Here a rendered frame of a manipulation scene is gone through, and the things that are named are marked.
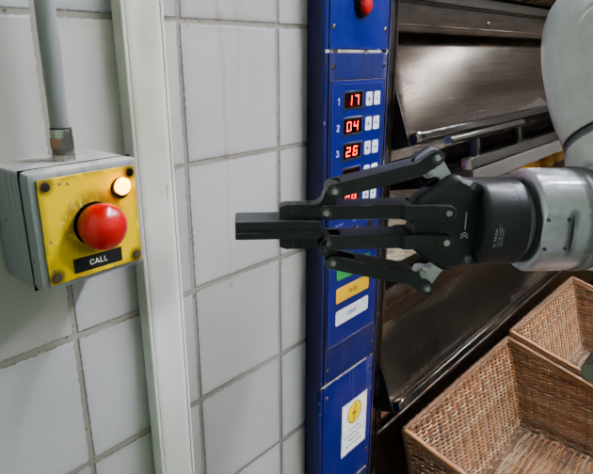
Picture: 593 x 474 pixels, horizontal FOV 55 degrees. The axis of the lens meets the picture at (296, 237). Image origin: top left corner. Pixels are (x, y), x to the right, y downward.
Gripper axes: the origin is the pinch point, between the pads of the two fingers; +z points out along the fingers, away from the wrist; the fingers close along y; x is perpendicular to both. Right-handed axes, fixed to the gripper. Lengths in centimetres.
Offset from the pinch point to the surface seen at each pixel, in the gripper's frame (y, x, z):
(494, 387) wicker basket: 70, 79, -60
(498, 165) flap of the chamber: 5, 47, -39
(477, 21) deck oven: -19, 71, -43
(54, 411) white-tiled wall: 20.7, 5.1, 22.5
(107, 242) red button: 1.0, -0.3, 14.0
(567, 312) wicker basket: 71, 122, -103
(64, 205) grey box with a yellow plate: -2.0, 0.2, 17.2
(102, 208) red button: -1.7, 0.1, 14.2
